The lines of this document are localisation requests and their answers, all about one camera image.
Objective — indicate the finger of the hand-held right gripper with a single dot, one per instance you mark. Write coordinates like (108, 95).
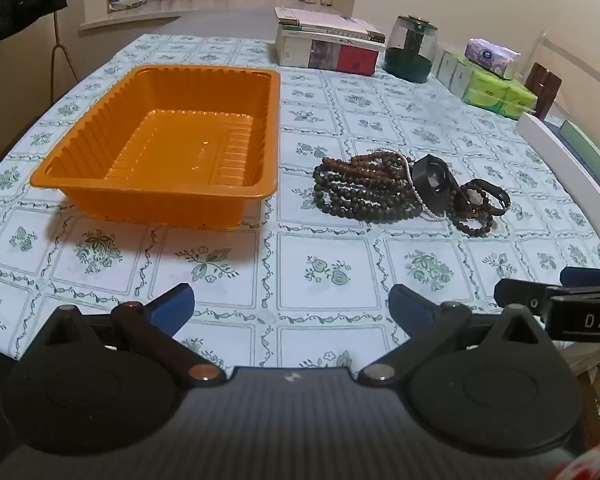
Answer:
(587, 276)
(520, 294)

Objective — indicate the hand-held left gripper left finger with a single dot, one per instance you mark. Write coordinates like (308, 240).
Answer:
(172, 306)

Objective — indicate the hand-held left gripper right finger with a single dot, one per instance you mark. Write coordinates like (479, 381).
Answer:
(411, 306)

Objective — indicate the black bangle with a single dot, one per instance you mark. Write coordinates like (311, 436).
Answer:
(495, 199)

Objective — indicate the orange plastic tray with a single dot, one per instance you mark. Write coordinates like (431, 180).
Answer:
(180, 135)

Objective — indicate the floral tablecloth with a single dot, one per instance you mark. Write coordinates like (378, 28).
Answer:
(320, 245)

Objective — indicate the long white box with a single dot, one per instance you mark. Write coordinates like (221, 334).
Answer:
(565, 165)

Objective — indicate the long green box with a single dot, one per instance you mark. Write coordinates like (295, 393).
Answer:
(592, 152)

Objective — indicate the red white patterned cloth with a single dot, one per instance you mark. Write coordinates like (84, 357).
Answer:
(595, 465)

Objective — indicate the brown wooden box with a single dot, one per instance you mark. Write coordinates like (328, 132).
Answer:
(544, 87)

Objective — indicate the green tissue pack bundle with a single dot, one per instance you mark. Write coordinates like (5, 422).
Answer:
(500, 92)

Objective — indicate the pale green white box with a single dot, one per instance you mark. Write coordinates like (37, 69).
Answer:
(450, 70)

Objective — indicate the purple tissue pack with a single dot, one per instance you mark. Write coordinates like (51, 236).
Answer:
(490, 57)

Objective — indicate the dark green glass jar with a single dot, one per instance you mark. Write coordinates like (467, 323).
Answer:
(410, 52)

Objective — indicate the white red boxed book set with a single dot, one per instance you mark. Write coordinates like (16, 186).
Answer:
(330, 55)

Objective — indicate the stack of books and boxes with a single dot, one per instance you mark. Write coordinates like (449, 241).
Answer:
(325, 22)

